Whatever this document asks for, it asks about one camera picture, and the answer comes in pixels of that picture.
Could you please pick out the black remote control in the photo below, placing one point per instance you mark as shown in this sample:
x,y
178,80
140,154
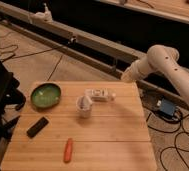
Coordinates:
x,y
37,127

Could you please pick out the green bowl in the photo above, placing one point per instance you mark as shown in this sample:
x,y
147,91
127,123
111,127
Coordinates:
x,y
45,95

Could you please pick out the orange carrot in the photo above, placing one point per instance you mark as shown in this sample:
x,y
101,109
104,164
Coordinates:
x,y
68,150

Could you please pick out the metal floor rail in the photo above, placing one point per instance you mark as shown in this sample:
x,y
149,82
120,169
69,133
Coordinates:
x,y
122,33

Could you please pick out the white rectangular box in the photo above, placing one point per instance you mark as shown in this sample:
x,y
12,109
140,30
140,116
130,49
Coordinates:
x,y
100,94

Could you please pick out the white object on rail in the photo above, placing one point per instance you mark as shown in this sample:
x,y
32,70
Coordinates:
x,y
45,16

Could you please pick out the blue electronic box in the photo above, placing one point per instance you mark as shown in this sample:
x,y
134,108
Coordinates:
x,y
166,108

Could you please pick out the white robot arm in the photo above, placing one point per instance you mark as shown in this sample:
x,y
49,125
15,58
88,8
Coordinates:
x,y
162,59

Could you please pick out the white cup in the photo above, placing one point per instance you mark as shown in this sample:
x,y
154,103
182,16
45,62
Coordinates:
x,y
84,106

